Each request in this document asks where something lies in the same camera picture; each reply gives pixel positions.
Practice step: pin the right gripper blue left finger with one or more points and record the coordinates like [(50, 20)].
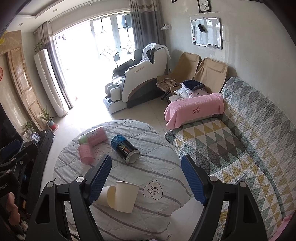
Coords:
[(96, 178)]

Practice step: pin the white paper cup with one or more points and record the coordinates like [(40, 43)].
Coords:
[(107, 196), (125, 196)]

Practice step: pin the white patterned pillow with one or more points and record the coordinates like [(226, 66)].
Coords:
[(185, 92)]

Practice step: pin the blue black CoolTowel can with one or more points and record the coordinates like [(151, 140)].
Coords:
[(125, 149)]

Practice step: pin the small folding stool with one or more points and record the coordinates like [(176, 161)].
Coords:
[(166, 84)]

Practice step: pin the pink green towel canister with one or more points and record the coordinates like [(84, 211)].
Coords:
[(94, 137)]

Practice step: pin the grey window curtain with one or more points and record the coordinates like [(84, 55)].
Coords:
[(146, 22)]

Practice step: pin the black tv cabinet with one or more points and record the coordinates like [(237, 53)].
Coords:
[(44, 146)]

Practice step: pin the potted plant red pot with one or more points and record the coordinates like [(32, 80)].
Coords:
[(45, 116)]

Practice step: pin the person's left hand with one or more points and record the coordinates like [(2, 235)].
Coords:
[(12, 209)]

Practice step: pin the framed wall picture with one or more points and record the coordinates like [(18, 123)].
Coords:
[(204, 6)]

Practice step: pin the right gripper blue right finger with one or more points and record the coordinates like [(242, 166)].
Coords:
[(197, 179)]

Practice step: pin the triangle patterned quilted sofa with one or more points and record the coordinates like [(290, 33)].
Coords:
[(252, 141)]

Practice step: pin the white standing air conditioner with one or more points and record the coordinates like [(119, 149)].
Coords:
[(50, 84)]

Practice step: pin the left tan folding chair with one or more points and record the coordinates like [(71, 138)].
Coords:
[(186, 67)]

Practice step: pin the striped light blue tablecloth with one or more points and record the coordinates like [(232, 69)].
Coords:
[(163, 188)]

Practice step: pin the white massage chair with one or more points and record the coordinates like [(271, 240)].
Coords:
[(134, 82)]

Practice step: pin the navy blue cushion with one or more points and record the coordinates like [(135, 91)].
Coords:
[(193, 84)]

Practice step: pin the white wall whiteboard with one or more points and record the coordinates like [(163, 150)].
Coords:
[(207, 32)]

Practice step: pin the pink towel on armrest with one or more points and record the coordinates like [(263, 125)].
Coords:
[(190, 109)]

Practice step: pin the left brown curtain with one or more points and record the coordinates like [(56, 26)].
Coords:
[(45, 36)]

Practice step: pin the small pink towel canister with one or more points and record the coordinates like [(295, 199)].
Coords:
[(85, 154)]

